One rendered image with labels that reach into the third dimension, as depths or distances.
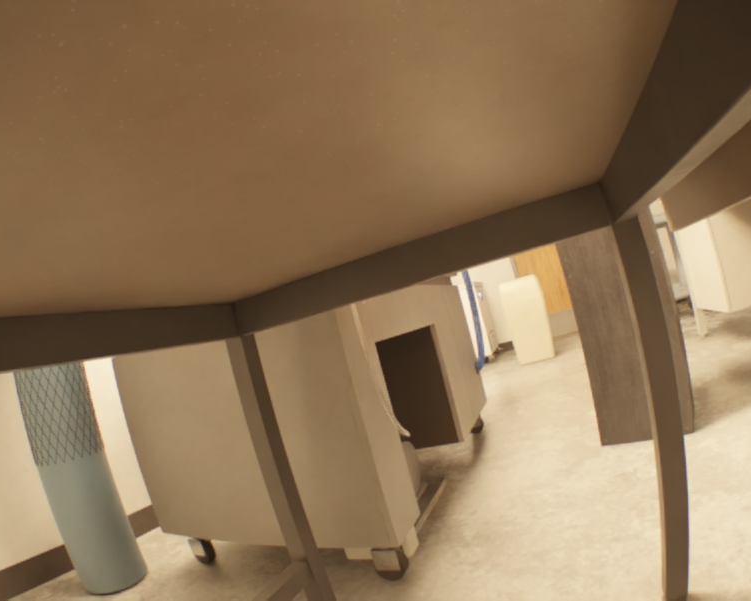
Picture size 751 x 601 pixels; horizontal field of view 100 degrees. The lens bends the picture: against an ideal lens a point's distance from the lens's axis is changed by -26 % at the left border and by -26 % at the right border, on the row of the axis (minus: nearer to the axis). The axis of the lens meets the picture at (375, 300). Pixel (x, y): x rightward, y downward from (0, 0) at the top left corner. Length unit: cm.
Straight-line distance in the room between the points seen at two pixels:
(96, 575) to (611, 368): 168
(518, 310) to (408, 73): 330
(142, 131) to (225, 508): 102
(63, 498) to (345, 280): 104
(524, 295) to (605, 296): 211
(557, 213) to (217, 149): 46
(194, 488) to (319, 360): 55
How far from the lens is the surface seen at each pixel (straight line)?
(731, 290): 234
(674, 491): 68
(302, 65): 19
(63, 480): 136
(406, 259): 62
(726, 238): 234
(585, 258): 140
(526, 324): 349
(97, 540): 139
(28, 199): 26
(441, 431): 151
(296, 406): 89
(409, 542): 113
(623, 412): 147
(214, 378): 102
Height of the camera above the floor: 57
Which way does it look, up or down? 4 degrees up
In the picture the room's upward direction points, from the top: 15 degrees counter-clockwise
